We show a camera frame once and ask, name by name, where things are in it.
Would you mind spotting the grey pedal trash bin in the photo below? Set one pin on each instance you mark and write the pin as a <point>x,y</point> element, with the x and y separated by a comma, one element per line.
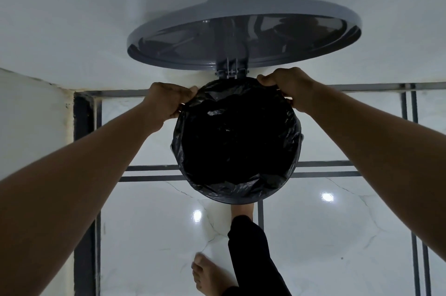
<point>244,20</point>

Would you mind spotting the person's right forearm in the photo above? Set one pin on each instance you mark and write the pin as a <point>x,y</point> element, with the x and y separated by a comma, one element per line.
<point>390,160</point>

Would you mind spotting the person's right foot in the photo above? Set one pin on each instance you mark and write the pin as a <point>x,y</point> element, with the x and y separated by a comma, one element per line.
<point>242,209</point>

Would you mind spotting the person's right hand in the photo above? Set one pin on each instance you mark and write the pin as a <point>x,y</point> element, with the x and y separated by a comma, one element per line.
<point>292,87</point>

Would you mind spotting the person's foot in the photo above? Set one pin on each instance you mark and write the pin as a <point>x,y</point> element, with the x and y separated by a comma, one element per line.
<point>242,209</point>
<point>209,276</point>

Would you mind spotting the person's left foot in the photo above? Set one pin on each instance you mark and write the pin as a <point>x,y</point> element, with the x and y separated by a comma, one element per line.
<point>209,276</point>

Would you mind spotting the person's left hand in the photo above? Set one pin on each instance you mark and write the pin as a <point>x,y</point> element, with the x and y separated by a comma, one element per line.
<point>167,102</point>

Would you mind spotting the person's left forearm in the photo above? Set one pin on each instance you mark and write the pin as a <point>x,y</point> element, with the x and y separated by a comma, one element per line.
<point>69,194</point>

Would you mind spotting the black trash bag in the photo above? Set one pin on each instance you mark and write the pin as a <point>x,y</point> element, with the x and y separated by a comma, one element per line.
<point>240,139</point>

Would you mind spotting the person's right leg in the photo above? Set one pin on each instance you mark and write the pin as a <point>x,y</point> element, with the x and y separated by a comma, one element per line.
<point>254,261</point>

